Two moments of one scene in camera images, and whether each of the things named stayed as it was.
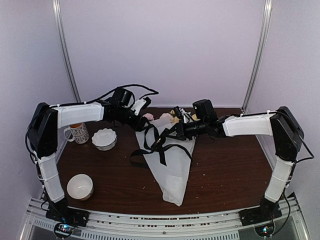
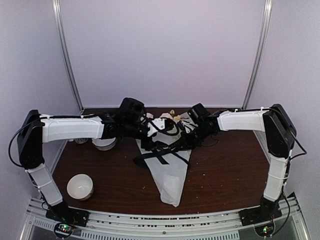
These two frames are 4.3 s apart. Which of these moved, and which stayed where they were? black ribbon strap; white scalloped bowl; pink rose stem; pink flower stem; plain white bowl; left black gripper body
Moved: black ribbon strap; left black gripper body
Stayed: white scalloped bowl; plain white bowl; pink flower stem; pink rose stem
